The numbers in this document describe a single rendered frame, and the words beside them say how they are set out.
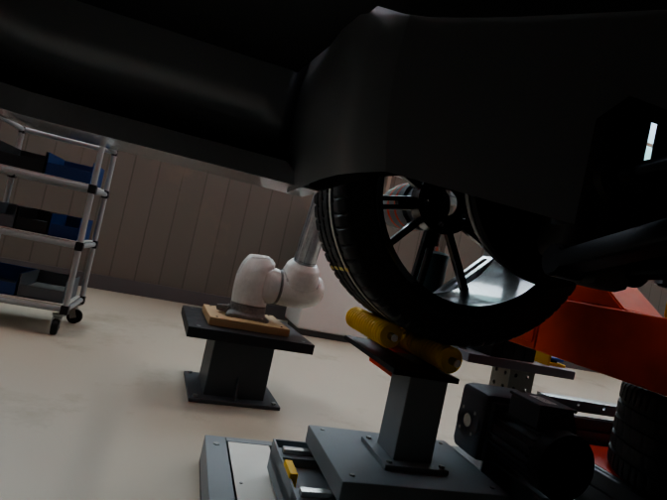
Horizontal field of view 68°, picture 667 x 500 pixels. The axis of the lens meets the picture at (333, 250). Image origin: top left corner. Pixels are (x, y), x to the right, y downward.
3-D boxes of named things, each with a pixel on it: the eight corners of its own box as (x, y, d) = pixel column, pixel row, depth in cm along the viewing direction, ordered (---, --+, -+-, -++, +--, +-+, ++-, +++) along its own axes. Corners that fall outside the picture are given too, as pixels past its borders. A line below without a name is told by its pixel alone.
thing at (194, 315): (168, 368, 227) (183, 305, 228) (272, 381, 244) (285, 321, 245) (170, 406, 180) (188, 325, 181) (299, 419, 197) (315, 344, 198)
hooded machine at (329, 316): (345, 332, 470) (372, 204, 473) (369, 346, 417) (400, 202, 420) (280, 321, 448) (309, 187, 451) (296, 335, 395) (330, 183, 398)
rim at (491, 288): (549, 58, 111) (600, 269, 117) (489, 87, 133) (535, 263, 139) (345, 114, 98) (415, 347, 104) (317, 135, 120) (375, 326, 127)
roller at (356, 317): (379, 349, 106) (385, 322, 106) (340, 323, 135) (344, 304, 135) (404, 353, 108) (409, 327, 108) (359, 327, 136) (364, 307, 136)
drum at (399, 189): (401, 224, 129) (412, 172, 130) (372, 224, 150) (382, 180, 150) (448, 235, 133) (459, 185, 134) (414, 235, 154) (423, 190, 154)
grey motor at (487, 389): (538, 607, 95) (575, 428, 95) (435, 494, 135) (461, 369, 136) (611, 607, 100) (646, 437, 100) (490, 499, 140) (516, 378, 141)
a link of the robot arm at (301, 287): (267, 295, 226) (311, 303, 235) (274, 310, 212) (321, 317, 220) (317, 131, 209) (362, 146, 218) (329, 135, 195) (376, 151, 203)
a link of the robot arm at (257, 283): (226, 298, 218) (237, 249, 218) (266, 304, 225) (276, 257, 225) (233, 304, 203) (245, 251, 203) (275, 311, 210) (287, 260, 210)
